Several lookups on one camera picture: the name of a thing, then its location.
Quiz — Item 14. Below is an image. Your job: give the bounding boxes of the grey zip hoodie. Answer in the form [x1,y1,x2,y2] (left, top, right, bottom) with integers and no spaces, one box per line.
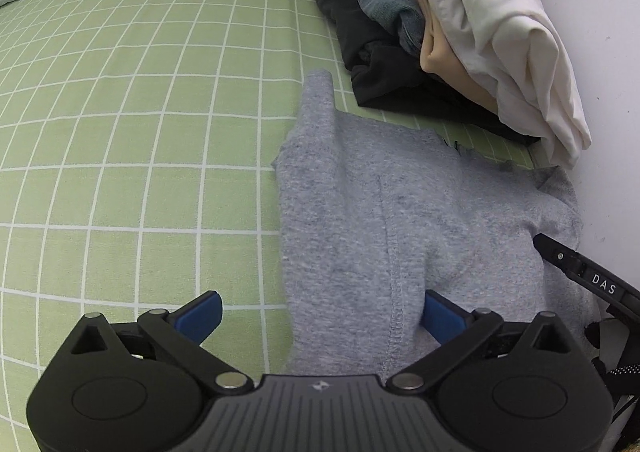
[271,70,607,378]

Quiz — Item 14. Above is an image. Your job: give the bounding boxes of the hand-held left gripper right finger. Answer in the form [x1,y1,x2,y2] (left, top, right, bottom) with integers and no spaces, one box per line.
[387,290,571,391]

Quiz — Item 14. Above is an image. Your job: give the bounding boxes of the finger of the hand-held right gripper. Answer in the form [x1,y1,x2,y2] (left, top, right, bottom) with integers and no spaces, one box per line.
[532,232,640,319]

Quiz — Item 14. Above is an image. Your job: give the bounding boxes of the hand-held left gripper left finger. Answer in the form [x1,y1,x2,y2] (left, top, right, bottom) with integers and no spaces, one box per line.
[67,290,249,391]

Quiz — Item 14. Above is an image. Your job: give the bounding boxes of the folded beige garment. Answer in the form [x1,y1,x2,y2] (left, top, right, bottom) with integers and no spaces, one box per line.
[419,0,502,116]

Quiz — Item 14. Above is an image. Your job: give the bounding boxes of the folded white garment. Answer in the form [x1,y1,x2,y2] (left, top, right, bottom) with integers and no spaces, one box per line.
[374,0,594,169]

